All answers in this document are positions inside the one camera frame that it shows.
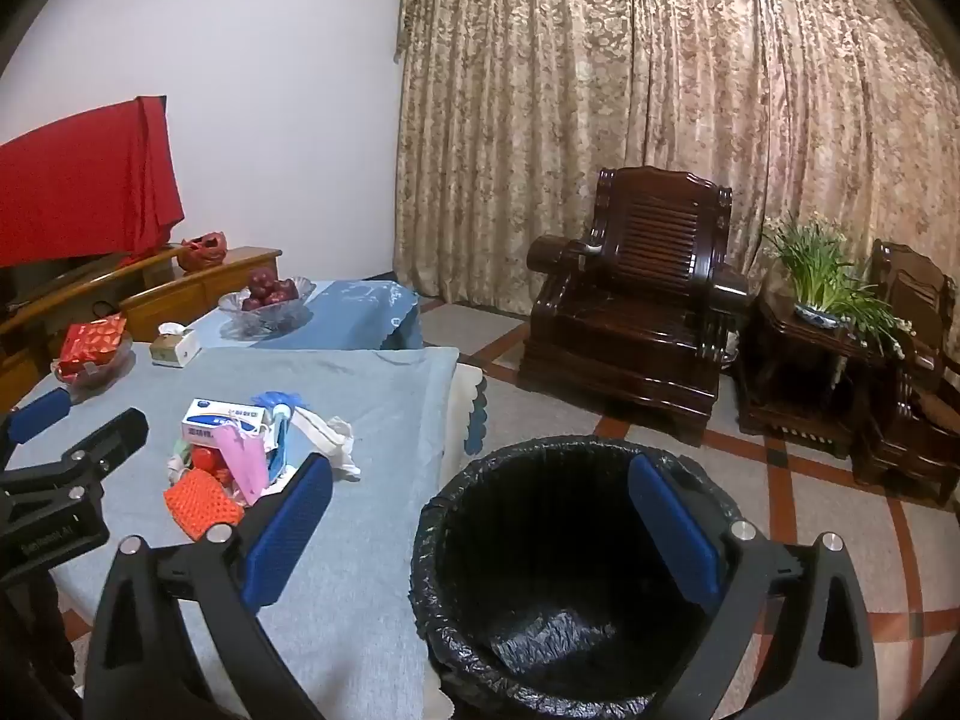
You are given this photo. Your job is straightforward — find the cream scalloped cloth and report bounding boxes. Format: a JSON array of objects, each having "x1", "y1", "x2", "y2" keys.
[{"x1": 420, "y1": 360, "x2": 488, "y2": 458}]

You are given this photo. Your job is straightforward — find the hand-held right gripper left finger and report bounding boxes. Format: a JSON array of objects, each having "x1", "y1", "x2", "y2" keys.
[{"x1": 81, "y1": 452, "x2": 336, "y2": 720}]

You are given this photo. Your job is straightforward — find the pile of red apples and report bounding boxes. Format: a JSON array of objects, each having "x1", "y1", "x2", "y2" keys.
[{"x1": 240, "y1": 268, "x2": 299, "y2": 312}]

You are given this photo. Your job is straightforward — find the orange foam net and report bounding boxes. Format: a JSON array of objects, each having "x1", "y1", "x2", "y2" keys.
[{"x1": 163, "y1": 469, "x2": 246, "y2": 541}]

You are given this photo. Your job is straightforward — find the beige patterned curtain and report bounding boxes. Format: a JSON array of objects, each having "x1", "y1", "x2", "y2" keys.
[{"x1": 394, "y1": 0, "x2": 960, "y2": 406}]

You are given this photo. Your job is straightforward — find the white plastic bag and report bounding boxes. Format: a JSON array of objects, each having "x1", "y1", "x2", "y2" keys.
[{"x1": 289, "y1": 406, "x2": 362, "y2": 479}]

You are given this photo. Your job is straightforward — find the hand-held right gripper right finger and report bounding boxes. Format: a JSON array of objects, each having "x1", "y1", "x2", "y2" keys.
[{"x1": 628, "y1": 452, "x2": 880, "y2": 720}]

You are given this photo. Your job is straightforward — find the glass fruit bowl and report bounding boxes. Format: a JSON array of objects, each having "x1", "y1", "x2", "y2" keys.
[{"x1": 217, "y1": 276, "x2": 316, "y2": 338}]

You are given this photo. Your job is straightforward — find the blue crumpled plastic wrapper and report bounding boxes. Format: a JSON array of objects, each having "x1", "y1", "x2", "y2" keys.
[{"x1": 251, "y1": 390, "x2": 308, "y2": 417}]

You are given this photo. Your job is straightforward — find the red cloth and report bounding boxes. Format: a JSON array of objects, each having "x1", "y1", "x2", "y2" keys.
[{"x1": 0, "y1": 95, "x2": 186, "y2": 269}]

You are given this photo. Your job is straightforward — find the beige tissue box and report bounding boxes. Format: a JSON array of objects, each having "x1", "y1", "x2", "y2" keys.
[{"x1": 148, "y1": 321, "x2": 202, "y2": 368}]

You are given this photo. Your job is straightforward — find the waste bin with black liner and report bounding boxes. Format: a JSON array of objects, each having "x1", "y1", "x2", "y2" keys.
[{"x1": 409, "y1": 435, "x2": 758, "y2": 720}]

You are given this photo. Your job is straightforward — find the dark wooden armchair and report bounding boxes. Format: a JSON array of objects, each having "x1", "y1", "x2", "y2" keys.
[
  {"x1": 851, "y1": 240, "x2": 960, "y2": 507},
  {"x1": 517, "y1": 166, "x2": 755, "y2": 445}
]

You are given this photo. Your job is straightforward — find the dark wooden side table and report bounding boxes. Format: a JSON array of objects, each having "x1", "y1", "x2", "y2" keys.
[{"x1": 739, "y1": 289, "x2": 886, "y2": 458}]

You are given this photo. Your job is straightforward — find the pink paper sheet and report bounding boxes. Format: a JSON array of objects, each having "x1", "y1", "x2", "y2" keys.
[{"x1": 216, "y1": 424, "x2": 271, "y2": 505}]

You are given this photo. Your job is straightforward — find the blue patterned tablecloth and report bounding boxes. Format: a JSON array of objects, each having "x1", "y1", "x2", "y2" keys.
[{"x1": 184, "y1": 279, "x2": 425, "y2": 352}]

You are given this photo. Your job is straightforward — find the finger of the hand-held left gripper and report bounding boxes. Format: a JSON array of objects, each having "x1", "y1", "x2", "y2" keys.
[
  {"x1": 0, "y1": 408, "x2": 150, "y2": 520},
  {"x1": 0, "y1": 388, "x2": 73, "y2": 458}
]

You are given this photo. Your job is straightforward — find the red gift box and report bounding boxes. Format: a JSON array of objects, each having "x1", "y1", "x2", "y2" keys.
[{"x1": 58, "y1": 315, "x2": 128, "y2": 380}]

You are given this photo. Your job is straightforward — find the brown wooden cabinet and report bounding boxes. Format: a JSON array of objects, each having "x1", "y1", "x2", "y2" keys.
[{"x1": 0, "y1": 246, "x2": 284, "y2": 406}]

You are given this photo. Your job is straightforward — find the white blue carton box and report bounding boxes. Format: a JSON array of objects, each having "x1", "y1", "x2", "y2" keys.
[{"x1": 180, "y1": 397, "x2": 272, "y2": 451}]

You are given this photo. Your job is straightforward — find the potted green plant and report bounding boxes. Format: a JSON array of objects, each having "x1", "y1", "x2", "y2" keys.
[{"x1": 761, "y1": 214, "x2": 912, "y2": 357}]

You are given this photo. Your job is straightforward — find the glass dish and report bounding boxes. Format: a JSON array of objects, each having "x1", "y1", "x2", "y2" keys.
[{"x1": 51, "y1": 330, "x2": 136, "y2": 395}]

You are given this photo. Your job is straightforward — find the red plastic bag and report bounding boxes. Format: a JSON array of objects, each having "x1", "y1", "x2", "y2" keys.
[{"x1": 178, "y1": 232, "x2": 228, "y2": 272}]

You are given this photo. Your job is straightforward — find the grey blue table cloth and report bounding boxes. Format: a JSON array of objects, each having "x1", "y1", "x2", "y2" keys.
[{"x1": 0, "y1": 345, "x2": 460, "y2": 720}]

